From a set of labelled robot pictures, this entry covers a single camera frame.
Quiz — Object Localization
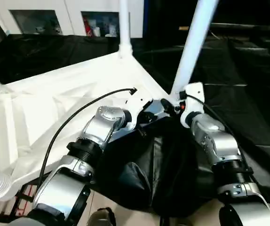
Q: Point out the white plastic table top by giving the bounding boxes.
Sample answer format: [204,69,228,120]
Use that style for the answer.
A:
[0,51,179,188]

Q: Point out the black work mat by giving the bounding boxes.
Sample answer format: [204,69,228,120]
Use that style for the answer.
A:
[0,34,270,217]

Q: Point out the red bottle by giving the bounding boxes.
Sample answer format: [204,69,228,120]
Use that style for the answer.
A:
[84,19,93,37]

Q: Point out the grey left robot leg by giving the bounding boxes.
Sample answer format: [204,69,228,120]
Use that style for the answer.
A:
[87,207,117,226]

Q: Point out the black low cabinet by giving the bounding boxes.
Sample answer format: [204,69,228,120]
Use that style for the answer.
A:
[144,0,270,45]

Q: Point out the white display cabinet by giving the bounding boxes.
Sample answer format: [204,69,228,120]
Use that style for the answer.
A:
[0,0,145,38]

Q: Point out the black metal stand legs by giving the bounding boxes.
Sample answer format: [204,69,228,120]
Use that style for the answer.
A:
[0,181,39,223]

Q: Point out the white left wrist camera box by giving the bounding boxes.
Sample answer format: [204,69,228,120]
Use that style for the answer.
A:
[123,96,155,131]

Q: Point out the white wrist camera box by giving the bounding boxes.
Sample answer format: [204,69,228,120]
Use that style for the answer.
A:
[177,82,205,129]
[123,96,155,131]

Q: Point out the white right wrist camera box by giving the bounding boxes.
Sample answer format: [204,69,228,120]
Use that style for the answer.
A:
[177,82,205,129]

